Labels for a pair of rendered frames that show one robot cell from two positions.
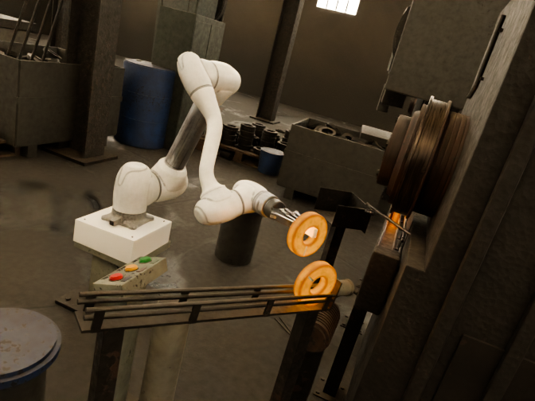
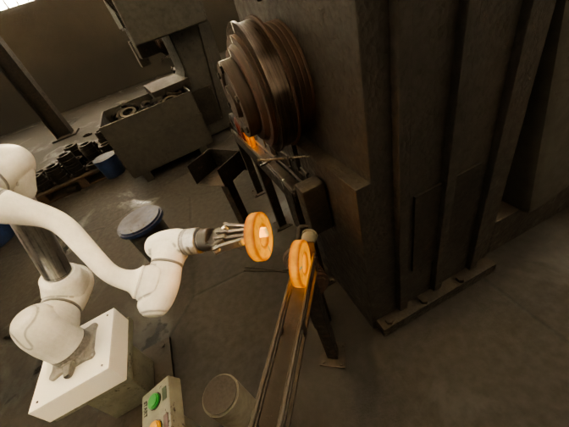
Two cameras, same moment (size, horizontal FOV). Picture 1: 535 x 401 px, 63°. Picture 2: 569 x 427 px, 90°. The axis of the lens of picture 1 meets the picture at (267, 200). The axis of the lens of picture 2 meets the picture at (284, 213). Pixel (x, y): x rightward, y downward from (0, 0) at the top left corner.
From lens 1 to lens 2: 0.72 m
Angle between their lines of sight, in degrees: 31
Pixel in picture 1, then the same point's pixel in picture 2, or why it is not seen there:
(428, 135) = (272, 64)
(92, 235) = (64, 402)
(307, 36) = (21, 44)
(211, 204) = (153, 296)
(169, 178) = (69, 288)
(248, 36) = not seen: outside the picture
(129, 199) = (58, 346)
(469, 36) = not seen: outside the picture
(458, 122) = (279, 31)
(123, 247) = (103, 379)
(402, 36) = not seen: outside the picture
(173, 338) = (245, 411)
